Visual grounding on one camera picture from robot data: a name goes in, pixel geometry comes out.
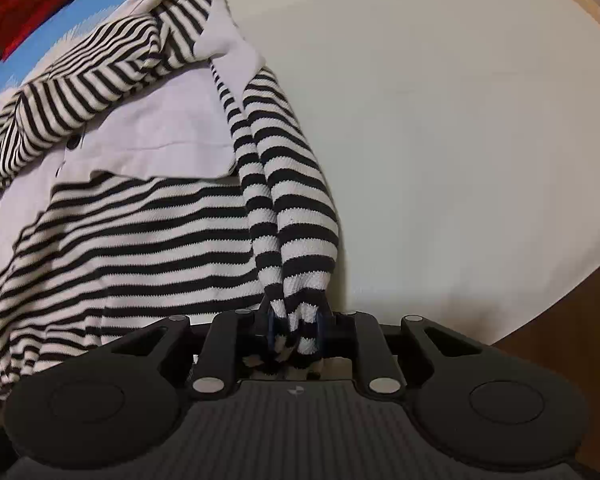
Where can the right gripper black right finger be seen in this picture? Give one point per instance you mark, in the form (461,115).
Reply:
(471,401)

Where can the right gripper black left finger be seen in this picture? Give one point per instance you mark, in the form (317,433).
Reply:
(155,399)

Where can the black white striped garment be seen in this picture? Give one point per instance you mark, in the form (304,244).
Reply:
(156,168)

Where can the blue white patterned bedsheet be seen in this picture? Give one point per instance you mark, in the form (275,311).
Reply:
(459,141)

